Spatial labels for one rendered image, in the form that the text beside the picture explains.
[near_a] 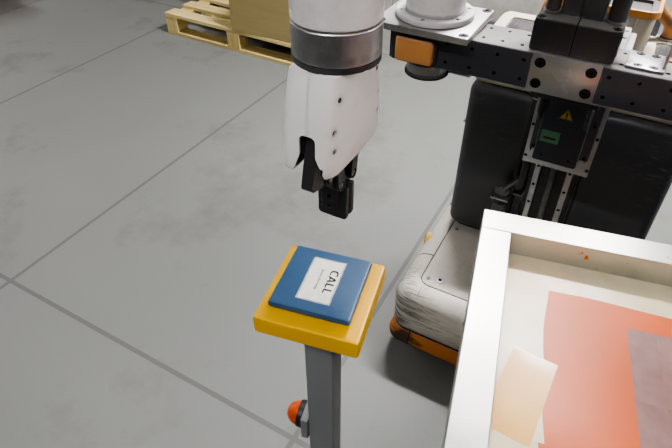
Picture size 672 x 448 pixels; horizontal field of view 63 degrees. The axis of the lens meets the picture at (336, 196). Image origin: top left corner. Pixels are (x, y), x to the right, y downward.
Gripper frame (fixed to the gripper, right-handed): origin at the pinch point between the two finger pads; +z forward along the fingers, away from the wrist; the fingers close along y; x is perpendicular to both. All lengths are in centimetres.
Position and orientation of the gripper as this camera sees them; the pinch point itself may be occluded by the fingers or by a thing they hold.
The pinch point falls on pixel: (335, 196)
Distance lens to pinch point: 55.0
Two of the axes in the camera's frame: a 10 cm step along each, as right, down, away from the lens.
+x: 8.7, 3.1, -3.8
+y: -4.9, 5.4, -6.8
